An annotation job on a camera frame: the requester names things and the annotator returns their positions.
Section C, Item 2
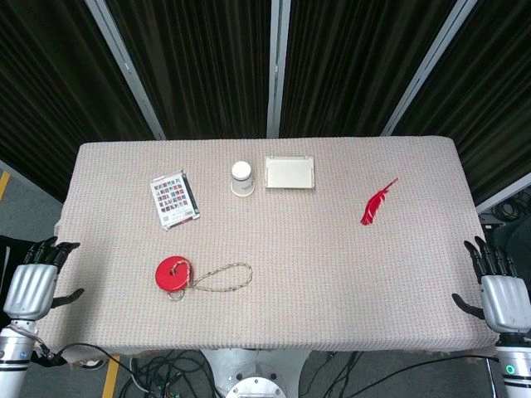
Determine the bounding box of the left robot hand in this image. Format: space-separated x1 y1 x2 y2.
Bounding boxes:
2 235 85 323

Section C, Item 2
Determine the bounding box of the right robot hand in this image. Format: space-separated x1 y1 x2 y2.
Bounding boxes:
451 235 531 333

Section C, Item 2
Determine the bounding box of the red disc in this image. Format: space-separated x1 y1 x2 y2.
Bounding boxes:
155 255 195 294

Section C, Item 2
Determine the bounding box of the red feather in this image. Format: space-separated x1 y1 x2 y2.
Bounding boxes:
359 177 400 227

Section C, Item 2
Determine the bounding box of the colourful grid card packet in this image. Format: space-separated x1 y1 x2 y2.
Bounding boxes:
149 168 202 232

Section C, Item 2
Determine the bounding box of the black pleated curtain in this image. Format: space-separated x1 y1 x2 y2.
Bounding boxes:
280 0 461 138
0 0 157 204
103 0 275 141
392 0 531 206

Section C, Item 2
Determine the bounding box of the beige woven tablecloth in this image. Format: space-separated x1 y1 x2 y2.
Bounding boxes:
39 135 502 358

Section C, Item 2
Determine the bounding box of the white paper cup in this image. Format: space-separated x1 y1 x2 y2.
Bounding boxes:
229 160 256 197

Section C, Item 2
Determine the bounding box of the cream plastic tray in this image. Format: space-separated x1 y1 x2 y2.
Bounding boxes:
264 154 317 192

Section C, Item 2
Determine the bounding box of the coiled black cable pile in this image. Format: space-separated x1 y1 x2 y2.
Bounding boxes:
488 193 531 227

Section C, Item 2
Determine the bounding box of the aluminium frame post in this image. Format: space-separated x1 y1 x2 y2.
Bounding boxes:
380 0 479 138
84 0 168 141
474 170 531 215
265 0 292 139

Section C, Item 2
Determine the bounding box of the tangled black cable bundle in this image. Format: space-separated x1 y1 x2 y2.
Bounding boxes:
119 350 215 398

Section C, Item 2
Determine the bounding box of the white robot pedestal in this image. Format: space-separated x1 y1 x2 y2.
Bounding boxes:
197 348 317 398

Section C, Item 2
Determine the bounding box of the round metal base plate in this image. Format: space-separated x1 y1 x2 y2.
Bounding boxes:
227 376 285 398

